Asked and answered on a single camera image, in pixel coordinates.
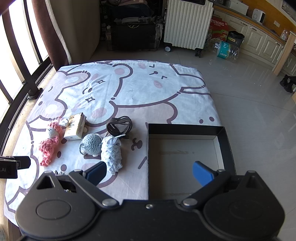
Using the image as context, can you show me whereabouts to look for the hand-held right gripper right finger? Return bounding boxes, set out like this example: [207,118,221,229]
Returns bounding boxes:
[181,161,263,207]

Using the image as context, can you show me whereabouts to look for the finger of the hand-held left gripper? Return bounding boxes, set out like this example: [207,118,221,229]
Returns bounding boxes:
[14,156,31,170]

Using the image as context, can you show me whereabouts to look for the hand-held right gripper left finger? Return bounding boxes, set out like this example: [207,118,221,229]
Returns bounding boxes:
[35,161,118,207]

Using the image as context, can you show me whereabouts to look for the black cardboard box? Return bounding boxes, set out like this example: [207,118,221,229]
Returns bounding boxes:
[147,123,237,201]

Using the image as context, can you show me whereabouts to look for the light blue yarn bundle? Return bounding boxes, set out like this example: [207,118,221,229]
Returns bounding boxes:
[101,136,123,173]

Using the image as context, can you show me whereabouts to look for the grey-blue crochet doll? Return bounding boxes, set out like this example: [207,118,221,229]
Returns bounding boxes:
[79,134,104,158]

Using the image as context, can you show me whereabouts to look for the pink crochet doll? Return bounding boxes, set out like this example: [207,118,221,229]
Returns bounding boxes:
[39,117,70,167]

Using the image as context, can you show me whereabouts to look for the brown hair claw clip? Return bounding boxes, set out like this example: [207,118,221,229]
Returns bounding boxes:
[106,116,133,139]

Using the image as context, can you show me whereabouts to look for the yellow tissue pack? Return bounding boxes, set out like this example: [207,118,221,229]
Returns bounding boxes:
[63,113,87,141]

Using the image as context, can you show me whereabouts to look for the printed cartoon bear blanket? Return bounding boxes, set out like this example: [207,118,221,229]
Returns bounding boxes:
[3,60,223,229]

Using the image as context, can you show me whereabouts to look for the black window railing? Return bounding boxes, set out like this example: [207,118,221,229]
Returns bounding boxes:
[0,0,54,153]

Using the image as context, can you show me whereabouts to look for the black shoes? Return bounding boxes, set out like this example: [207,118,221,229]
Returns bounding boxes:
[279,74,296,93]

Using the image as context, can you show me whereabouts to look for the pack of plastic bottles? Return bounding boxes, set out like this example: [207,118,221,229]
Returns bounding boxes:
[206,38,240,62]

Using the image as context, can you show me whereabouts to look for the brown curtain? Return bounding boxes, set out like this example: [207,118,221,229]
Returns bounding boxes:
[31,0,100,72]

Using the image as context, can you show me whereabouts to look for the black trash bin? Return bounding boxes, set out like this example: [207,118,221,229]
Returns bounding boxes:
[227,31,245,49]

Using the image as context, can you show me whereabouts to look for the small plastic bottle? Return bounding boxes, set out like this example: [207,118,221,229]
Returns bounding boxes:
[105,24,113,43]

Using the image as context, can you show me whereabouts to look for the black luggage bag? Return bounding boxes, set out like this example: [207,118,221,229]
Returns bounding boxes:
[106,16,164,52]

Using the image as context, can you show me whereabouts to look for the cream kitchen cabinets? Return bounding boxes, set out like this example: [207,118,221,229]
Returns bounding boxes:
[213,0,296,77]

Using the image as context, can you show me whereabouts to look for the red cardboard box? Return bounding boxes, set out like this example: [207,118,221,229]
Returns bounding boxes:
[206,15,230,42]

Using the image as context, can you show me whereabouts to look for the white ribbed suitcase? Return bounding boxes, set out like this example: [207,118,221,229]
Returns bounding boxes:
[163,0,214,58]

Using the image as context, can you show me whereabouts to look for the white countertop appliance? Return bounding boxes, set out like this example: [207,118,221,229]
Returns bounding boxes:
[250,9,265,24]

